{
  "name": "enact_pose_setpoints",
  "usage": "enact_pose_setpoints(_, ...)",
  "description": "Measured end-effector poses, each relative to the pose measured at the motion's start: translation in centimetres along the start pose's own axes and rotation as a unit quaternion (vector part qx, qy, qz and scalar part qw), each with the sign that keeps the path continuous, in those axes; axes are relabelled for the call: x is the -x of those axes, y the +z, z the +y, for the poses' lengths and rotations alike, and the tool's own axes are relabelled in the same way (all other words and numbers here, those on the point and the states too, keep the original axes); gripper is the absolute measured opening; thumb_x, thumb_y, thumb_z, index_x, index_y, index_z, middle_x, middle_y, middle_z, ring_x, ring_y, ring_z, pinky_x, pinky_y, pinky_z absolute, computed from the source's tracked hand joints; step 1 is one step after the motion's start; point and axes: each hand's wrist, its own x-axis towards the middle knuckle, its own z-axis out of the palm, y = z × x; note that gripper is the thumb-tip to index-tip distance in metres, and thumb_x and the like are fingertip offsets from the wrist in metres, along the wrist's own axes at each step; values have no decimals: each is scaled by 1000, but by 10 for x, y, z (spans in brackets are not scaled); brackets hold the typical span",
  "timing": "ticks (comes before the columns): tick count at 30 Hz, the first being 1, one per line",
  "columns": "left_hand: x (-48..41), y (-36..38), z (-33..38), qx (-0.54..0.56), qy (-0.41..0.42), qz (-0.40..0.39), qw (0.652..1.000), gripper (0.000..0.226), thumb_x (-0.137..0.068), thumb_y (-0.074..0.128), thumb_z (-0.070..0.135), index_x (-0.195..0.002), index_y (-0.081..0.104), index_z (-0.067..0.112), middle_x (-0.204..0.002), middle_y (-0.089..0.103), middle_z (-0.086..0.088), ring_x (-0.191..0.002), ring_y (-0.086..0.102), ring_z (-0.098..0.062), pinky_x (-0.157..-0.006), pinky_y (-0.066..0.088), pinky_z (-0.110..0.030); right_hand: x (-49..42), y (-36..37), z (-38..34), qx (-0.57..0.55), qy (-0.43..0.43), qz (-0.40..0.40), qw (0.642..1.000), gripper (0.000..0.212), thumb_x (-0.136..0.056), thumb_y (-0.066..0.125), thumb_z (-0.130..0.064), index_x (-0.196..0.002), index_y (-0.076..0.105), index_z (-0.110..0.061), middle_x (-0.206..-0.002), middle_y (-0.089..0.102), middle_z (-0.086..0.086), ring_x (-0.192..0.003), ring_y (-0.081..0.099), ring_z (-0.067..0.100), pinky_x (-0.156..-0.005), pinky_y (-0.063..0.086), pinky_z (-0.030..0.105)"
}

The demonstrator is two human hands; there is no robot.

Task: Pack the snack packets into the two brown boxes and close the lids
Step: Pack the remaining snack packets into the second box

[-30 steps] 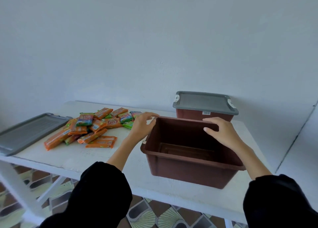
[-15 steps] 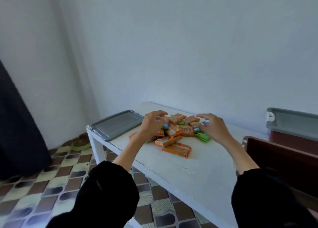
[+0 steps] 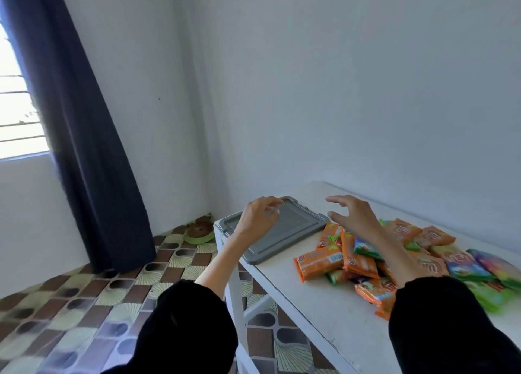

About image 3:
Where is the person's left forearm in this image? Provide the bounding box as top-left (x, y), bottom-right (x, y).
top-left (101, 232), bottom-right (250, 374)

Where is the window with louvres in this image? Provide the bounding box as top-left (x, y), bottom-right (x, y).
top-left (0, 7), bottom-right (52, 161)

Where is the person's left hand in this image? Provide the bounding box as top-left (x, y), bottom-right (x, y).
top-left (232, 196), bottom-right (285, 246)

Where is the person's right hand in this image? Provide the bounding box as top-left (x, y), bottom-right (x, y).
top-left (325, 195), bottom-right (384, 245)

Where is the pile of colourful snack packets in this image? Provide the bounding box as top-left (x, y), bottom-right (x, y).
top-left (293, 218), bottom-right (521, 321)

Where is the grey plastic lid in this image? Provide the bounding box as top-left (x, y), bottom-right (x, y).
top-left (218, 196), bottom-right (331, 265)

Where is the dark blue curtain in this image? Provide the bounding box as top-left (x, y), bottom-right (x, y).
top-left (0, 0), bottom-right (158, 275)

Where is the brown and green floor object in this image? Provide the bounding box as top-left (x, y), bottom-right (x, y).
top-left (183, 216), bottom-right (216, 246)

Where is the person's right forearm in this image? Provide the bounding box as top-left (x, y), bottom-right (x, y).
top-left (359, 227), bottom-right (521, 374)

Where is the white table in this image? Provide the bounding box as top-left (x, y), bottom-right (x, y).
top-left (213, 180), bottom-right (521, 374)

